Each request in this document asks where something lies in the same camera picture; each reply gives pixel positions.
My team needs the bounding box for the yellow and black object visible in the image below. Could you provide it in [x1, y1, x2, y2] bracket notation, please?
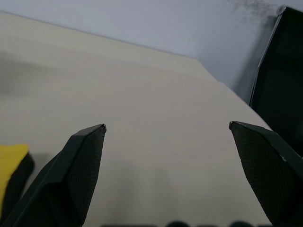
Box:
[0, 143, 35, 216]

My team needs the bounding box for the black framed panel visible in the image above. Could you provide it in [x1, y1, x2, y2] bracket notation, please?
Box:
[248, 6, 303, 157]

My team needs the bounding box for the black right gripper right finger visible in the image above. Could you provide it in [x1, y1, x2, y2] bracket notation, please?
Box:
[229, 121, 303, 227]

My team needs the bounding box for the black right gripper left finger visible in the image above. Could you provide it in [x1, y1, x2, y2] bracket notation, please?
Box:
[2, 123, 107, 227]

